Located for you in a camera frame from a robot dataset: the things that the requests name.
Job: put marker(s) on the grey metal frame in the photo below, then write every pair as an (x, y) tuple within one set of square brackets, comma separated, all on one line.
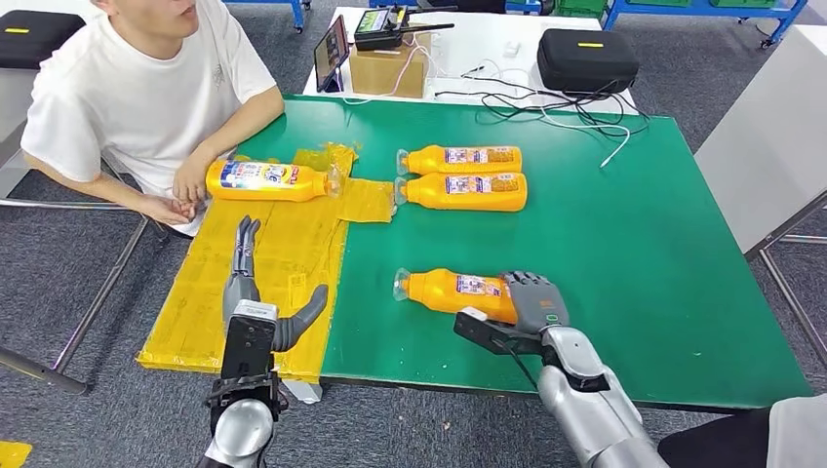
[(101, 294)]

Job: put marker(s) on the white table foot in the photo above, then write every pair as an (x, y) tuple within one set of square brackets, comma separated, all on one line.
[(302, 391)]

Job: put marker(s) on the black radio remote controller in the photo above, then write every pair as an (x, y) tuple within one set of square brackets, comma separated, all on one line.
[(381, 31)]

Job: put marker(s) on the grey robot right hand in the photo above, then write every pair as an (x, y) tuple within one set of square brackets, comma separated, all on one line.
[(539, 303)]

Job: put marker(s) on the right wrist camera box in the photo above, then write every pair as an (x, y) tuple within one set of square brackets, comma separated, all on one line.
[(481, 332)]

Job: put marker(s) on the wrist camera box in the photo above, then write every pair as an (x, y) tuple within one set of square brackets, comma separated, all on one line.
[(481, 332), (249, 345)]

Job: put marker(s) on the person's left hand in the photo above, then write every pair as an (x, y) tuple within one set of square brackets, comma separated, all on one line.
[(190, 177)]

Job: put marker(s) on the yellow floor tape patch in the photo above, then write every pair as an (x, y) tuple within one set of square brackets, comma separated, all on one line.
[(11, 455)]

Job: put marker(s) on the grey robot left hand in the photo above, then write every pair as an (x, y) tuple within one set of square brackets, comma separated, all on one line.
[(242, 291)]

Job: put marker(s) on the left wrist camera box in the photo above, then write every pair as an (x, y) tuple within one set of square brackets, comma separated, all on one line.
[(249, 345)]

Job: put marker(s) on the person's left forearm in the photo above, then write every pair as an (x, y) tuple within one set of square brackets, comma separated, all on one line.
[(245, 129)]

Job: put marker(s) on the black tablet on stand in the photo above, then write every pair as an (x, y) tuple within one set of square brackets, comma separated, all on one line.
[(331, 51)]

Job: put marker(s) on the yellow tape mat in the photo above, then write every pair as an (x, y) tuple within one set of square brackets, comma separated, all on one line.
[(194, 291)]

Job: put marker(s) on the orange detergent bottle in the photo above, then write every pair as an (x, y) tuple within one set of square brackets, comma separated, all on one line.
[(439, 294), (465, 167), (465, 200), (271, 190)]

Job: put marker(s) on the brown cardboard box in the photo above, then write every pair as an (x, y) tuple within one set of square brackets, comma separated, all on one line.
[(387, 74)]

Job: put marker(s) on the blue metal rack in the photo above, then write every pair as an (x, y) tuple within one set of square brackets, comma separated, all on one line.
[(297, 13)]

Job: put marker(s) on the small white adapter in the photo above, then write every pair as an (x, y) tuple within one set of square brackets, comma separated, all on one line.
[(512, 48)]

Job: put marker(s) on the black zip case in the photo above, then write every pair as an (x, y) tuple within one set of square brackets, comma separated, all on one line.
[(585, 61), (35, 39)]

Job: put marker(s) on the person's right forearm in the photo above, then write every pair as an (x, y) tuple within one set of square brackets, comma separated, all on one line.
[(97, 188)]

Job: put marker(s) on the person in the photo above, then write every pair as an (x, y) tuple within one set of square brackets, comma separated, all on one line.
[(129, 97), (743, 439)]

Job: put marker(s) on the white side table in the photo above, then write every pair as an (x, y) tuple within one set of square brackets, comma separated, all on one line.
[(756, 136)]

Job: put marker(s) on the green plastic crate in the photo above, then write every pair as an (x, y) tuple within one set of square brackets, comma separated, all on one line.
[(581, 8)]

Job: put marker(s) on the grey metal table legs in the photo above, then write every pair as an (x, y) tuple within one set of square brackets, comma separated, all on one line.
[(785, 303)]

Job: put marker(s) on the person's right hand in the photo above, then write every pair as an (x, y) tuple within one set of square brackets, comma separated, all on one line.
[(168, 212)]

